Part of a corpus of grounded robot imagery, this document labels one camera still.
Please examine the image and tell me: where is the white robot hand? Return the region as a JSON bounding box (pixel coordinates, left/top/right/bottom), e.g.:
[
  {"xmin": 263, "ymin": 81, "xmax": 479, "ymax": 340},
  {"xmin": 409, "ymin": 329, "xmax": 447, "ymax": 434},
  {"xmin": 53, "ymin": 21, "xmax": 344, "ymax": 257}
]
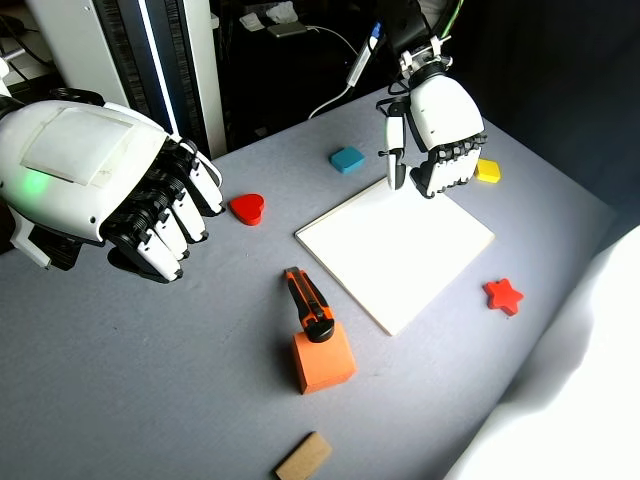
[
  {"xmin": 0, "ymin": 99, "xmax": 226, "ymax": 285},
  {"xmin": 377, "ymin": 73, "xmax": 489, "ymax": 200}
]

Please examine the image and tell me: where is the orange black utility knife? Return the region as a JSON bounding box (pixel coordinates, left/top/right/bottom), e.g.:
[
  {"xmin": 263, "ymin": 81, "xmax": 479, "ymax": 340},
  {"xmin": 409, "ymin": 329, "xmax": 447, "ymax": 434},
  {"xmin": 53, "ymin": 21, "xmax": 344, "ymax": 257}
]
[{"xmin": 283, "ymin": 267, "xmax": 336, "ymax": 344}]

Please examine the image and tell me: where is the yellow block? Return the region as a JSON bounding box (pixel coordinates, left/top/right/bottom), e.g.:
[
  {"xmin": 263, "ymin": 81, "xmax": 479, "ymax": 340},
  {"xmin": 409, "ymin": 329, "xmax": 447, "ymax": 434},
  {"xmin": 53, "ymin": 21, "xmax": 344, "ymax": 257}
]
[{"xmin": 473, "ymin": 158, "xmax": 503, "ymax": 185}]

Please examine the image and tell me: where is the blue block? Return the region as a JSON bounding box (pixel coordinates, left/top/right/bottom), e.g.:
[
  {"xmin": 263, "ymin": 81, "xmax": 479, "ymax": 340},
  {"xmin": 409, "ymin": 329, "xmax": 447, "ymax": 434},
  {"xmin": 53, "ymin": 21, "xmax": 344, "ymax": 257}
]
[{"xmin": 329, "ymin": 146, "xmax": 366, "ymax": 175}]

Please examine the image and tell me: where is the white cabinet with black stripe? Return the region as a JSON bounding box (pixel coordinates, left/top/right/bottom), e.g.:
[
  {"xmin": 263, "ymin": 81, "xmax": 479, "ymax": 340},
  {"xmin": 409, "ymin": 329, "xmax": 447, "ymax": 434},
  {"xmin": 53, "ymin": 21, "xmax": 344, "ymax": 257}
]
[{"xmin": 24, "ymin": 0, "xmax": 229, "ymax": 159}]

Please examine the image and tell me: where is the white square board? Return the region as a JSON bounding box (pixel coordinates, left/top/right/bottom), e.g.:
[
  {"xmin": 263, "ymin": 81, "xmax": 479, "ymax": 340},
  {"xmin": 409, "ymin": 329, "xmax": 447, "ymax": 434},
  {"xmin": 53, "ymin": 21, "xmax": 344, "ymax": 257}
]
[{"xmin": 293, "ymin": 175, "xmax": 496, "ymax": 337}]

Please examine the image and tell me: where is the red heart block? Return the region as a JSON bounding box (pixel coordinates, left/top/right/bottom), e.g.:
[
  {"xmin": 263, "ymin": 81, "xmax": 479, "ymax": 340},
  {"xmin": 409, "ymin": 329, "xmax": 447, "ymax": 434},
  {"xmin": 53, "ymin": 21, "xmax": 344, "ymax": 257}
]
[{"xmin": 228, "ymin": 193, "xmax": 266, "ymax": 227}]

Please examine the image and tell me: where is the silver flat device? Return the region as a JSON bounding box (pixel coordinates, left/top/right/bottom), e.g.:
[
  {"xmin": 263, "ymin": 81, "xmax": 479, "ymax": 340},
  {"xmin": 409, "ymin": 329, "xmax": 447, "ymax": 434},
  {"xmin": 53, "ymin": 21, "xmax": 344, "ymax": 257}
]
[{"xmin": 266, "ymin": 20, "xmax": 309, "ymax": 39}]

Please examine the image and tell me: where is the red star block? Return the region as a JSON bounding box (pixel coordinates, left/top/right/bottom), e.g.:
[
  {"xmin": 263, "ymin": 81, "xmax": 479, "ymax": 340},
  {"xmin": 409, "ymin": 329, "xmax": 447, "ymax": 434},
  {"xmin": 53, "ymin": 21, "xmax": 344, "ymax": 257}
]
[{"xmin": 482, "ymin": 277, "xmax": 525, "ymax": 318}]

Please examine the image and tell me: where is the crumpled white paper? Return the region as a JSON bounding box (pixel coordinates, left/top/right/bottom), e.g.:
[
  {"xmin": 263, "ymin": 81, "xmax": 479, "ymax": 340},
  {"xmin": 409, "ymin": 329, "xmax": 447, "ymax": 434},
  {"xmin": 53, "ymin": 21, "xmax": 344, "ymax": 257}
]
[{"xmin": 264, "ymin": 0, "xmax": 299, "ymax": 24}]

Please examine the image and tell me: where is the grey table cloth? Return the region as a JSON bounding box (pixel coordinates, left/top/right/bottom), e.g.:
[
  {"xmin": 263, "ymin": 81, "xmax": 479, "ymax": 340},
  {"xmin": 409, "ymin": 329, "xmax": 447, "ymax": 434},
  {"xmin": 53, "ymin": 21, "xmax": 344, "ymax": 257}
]
[{"xmin": 0, "ymin": 87, "xmax": 619, "ymax": 480}]

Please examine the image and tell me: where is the orange block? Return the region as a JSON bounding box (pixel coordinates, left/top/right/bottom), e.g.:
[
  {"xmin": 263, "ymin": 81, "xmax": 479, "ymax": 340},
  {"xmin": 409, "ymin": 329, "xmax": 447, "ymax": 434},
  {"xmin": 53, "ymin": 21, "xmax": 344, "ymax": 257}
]
[{"xmin": 291, "ymin": 322, "xmax": 358, "ymax": 396}]

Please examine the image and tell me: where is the bright white blurred surface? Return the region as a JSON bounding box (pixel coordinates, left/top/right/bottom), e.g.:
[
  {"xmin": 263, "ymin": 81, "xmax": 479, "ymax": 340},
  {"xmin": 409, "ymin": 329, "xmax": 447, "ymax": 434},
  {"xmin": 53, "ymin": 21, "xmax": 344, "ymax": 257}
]
[{"xmin": 442, "ymin": 219, "xmax": 640, "ymax": 480}]

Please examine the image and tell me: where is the brown wooden block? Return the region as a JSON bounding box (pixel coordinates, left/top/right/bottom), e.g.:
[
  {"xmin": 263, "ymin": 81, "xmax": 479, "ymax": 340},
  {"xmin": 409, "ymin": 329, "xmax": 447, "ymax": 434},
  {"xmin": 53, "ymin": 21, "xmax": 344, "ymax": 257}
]
[{"xmin": 273, "ymin": 431, "xmax": 334, "ymax": 480}]

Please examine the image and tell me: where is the green cable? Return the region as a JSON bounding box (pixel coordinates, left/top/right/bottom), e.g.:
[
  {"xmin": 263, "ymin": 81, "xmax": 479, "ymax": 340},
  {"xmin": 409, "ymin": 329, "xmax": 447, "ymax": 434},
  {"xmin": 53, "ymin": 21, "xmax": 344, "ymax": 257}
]
[{"xmin": 432, "ymin": 0, "xmax": 466, "ymax": 39}]

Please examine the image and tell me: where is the white adapter with cable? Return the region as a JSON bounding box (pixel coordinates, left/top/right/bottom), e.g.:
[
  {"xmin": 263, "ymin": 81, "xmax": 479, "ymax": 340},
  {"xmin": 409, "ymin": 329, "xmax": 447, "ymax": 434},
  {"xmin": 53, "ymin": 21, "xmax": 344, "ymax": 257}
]
[{"xmin": 308, "ymin": 22, "xmax": 384, "ymax": 120}]

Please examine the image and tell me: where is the thin white cable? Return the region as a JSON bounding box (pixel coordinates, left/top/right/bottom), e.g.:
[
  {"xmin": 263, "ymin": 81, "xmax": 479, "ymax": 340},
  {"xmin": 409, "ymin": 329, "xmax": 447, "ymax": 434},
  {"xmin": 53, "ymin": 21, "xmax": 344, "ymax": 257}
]
[{"xmin": 304, "ymin": 24, "xmax": 361, "ymax": 57}]

